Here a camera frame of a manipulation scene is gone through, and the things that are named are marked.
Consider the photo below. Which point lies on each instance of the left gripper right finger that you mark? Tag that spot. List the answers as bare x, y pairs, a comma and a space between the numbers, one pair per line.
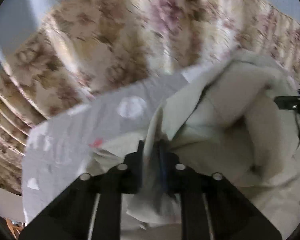
211, 207

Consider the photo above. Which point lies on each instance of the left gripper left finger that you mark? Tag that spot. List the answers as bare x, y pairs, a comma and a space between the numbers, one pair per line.
90, 207

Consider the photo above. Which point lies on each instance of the beige hooded jacket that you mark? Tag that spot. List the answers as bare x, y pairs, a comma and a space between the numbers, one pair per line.
224, 121

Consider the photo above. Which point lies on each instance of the grey animal print bedsheet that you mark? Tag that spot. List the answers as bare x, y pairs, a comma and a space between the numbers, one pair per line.
56, 147

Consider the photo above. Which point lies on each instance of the white headboard panel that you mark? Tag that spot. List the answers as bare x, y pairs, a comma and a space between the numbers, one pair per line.
11, 206

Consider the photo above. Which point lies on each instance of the blue floral curtain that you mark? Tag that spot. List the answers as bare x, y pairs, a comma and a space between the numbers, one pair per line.
55, 54

